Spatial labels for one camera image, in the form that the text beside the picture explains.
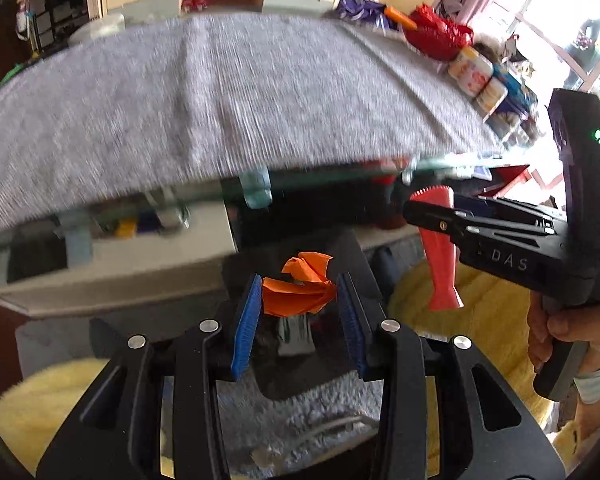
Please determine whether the white green medicine packet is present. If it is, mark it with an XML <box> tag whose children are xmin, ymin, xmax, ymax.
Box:
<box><xmin>277</xmin><ymin>316</ymin><xmax>317</xmax><ymax>357</ymax></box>

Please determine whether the white round stool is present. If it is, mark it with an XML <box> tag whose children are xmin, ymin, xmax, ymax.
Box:
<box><xmin>70</xmin><ymin>12</ymin><xmax>127</xmax><ymax>47</ymax></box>

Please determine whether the person's right hand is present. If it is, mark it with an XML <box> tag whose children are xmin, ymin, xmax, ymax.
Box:
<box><xmin>527</xmin><ymin>292</ymin><xmax>600</xmax><ymax>376</ymax></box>

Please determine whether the white bottle pink label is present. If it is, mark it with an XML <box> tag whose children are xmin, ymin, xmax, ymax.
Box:
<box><xmin>449</xmin><ymin>47</ymin><xmax>495</xmax><ymax>97</ymax></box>

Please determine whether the glass coffee table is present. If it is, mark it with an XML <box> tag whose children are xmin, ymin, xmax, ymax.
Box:
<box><xmin>0</xmin><ymin>147</ymin><xmax>536</xmax><ymax>318</ymax></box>

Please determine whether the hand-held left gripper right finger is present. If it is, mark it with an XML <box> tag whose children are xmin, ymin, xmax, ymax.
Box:
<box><xmin>336</xmin><ymin>272</ymin><xmax>566</xmax><ymax>480</ymax></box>

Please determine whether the blue tin box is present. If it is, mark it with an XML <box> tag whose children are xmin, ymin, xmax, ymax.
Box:
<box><xmin>490</xmin><ymin>62</ymin><xmax>539</xmax><ymax>132</ymax></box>

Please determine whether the white cable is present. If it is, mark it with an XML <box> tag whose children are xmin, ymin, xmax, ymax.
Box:
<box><xmin>300</xmin><ymin>412</ymin><xmax>377</xmax><ymax>442</ymax></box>

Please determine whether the person's yellow fleece left leg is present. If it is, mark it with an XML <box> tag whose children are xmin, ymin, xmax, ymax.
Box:
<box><xmin>0</xmin><ymin>359</ymin><xmax>112</xmax><ymax>480</ymax></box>

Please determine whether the red plastic fish-shaped piece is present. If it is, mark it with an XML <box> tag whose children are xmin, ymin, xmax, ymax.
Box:
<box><xmin>409</xmin><ymin>185</ymin><xmax>465</xmax><ymax>312</ymax></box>

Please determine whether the grey woven tablecloth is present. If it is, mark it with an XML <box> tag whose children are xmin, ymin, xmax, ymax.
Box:
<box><xmin>0</xmin><ymin>12</ymin><xmax>506</xmax><ymax>236</ymax></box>

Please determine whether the storage rack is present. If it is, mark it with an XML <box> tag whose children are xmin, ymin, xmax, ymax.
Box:
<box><xmin>15</xmin><ymin>0</ymin><xmax>89</xmax><ymax>57</ymax></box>

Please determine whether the window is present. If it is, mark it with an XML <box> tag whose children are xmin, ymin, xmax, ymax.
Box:
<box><xmin>485</xmin><ymin>0</ymin><xmax>600</xmax><ymax>98</ymax></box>

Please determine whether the white bottle orange label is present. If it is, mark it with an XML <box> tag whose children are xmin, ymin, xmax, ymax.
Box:
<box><xmin>475</xmin><ymin>79</ymin><xmax>509</xmax><ymax>117</ymax></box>

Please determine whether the purple plastic bag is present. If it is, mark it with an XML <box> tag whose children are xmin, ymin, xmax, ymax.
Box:
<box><xmin>337</xmin><ymin>0</ymin><xmax>396</xmax><ymax>28</ymax></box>

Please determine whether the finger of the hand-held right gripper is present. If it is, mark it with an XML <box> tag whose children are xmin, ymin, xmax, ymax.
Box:
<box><xmin>452</xmin><ymin>194</ymin><xmax>568</xmax><ymax>233</ymax></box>
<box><xmin>402</xmin><ymin>199</ymin><xmax>486</xmax><ymax>261</ymax></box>

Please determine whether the grey fluffy rug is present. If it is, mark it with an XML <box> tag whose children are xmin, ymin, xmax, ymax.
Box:
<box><xmin>15</xmin><ymin>240</ymin><xmax>431</xmax><ymax>480</ymax></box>

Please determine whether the orange tube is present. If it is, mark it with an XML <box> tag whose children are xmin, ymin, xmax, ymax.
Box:
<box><xmin>384</xmin><ymin>5</ymin><xmax>418</xmax><ymax>31</ymax></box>

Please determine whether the orange paper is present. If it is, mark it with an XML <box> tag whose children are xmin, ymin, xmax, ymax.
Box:
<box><xmin>261</xmin><ymin>251</ymin><xmax>338</xmax><ymax>318</ymax></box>

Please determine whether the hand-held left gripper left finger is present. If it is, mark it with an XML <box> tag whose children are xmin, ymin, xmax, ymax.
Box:
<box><xmin>36</xmin><ymin>274</ymin><xmax>264</xmax><ymax>480</ymax></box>

